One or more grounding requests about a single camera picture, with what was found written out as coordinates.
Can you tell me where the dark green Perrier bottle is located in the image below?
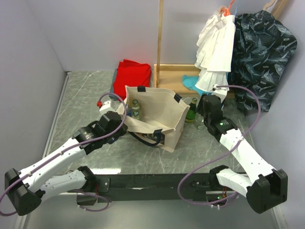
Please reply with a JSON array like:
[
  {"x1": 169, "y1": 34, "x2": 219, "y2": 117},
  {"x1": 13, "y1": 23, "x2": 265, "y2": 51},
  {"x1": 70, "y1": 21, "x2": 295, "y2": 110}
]
[{"x1": 185, "y1": 98, "x2": 197, "y2": 123}]

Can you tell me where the beige canvas tote bag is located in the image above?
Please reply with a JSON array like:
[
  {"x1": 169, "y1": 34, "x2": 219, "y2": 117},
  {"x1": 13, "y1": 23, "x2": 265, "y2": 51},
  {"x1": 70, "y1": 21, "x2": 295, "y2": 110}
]
[{"x1": 124, "y1": 86, "x2": 190, "y2": 153}]

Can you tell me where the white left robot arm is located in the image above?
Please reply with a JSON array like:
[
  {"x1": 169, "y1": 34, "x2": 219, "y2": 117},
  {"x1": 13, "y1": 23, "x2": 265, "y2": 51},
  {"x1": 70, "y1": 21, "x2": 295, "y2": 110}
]
[{"x1": 1, "y1": 111, "x2": 127, "y2": 216}]

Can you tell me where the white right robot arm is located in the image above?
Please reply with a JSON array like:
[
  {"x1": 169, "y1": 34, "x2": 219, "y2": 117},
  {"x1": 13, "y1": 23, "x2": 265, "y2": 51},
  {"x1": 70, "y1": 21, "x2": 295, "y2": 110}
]
[{"x1": 197, "y1": 95, "x2": 288, "y2": 214}]

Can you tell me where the blue label Pocari bottle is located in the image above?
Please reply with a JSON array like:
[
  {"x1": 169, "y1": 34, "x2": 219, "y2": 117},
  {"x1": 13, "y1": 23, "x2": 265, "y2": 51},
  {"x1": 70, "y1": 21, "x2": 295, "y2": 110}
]
[{"x1": 126, "y1": 104, "x2": 132, "y2": 117}]

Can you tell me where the grey folded cloth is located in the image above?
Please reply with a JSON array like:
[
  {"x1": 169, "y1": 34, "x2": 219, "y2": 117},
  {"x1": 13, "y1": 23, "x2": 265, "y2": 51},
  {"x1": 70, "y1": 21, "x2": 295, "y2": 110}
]
[{"x1": 109, "y1": 68, "x2": 119, "y2": 98}]

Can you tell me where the clear glass bottle green cap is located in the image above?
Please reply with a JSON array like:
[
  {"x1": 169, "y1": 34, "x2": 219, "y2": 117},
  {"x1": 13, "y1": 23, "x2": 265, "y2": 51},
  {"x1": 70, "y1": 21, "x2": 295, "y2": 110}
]
[{"x1": 132, "y1": 99, "x2": 141, "y2": 112}]

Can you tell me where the teal cloth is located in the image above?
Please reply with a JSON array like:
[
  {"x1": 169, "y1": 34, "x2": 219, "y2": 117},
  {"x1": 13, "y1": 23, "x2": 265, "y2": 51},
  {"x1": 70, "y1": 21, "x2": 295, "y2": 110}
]
[{"x1": 182, "y1": 75, "x2": 209, "y2": 96}]

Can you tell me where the wooden clothes rack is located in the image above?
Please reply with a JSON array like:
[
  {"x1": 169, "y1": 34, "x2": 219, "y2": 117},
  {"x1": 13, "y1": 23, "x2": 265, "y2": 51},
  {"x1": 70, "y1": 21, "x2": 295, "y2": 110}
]
[{"x1": 153, "y1": 0, "x2": 235, "y2": 98}]

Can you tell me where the red folded cloth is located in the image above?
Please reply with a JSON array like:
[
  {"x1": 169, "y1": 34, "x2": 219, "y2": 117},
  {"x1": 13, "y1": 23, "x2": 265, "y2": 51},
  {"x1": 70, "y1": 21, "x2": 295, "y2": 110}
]
[{"x1": 113, "y1": 59, "x2": 152, "y2": 100}]

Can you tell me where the white hanging shirt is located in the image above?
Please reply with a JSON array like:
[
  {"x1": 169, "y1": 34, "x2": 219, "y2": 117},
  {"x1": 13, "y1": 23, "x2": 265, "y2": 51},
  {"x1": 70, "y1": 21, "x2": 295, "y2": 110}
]
[{"x1": 194, "y1": 6, "x2": 235, "y2": 93}]

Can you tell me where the dark leaf print shirt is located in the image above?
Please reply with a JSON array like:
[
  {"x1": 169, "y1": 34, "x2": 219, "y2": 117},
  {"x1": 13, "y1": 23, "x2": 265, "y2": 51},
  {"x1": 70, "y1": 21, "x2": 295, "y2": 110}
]
[{"x1": 228, "y1": 10, "x2": 297, "y2": 112}]

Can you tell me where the orange clothes hanger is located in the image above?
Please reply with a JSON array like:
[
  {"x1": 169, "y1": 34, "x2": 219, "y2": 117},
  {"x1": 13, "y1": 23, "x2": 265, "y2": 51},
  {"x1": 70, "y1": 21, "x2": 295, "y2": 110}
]
[{"x1": 221, "y1": 0, "x2": 235, "y2": 16}]

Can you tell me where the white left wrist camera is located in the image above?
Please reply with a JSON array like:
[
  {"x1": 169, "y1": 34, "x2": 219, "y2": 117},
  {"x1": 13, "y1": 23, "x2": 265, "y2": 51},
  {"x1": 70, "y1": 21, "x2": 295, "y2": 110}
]
[{"x1": 97, "y1": 99, "x2": 115, "y2": 115}]

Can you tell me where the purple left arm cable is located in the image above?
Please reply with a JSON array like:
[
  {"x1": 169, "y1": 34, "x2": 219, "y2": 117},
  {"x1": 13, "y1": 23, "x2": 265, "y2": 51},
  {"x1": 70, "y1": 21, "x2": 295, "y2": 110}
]
[{"x1": 0, "y1": 92, "x2": 127, "y2": 217}]

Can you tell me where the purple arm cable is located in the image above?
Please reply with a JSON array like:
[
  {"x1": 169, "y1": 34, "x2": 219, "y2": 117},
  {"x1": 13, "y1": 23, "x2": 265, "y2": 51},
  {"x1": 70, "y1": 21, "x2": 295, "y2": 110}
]
[
  {"x1": 177, "y1": 85, "x2": 262, "y2": 208},
  {"x1": 0, "y1": 92, "x2": 127, "y2": 217}
]

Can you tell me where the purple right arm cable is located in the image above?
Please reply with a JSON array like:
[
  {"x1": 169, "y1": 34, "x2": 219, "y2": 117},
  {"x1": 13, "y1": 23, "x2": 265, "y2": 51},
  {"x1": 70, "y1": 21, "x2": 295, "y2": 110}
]
[{"x1": 177, "y1": 85, "x2": 262, "y2": 208}]

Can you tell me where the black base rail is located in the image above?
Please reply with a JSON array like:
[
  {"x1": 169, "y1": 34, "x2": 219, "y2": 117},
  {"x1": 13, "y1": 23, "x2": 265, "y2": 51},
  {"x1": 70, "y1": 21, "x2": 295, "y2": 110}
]
[{"x1": 81, "y1": 173, "x2": 233, "y2": 202}]

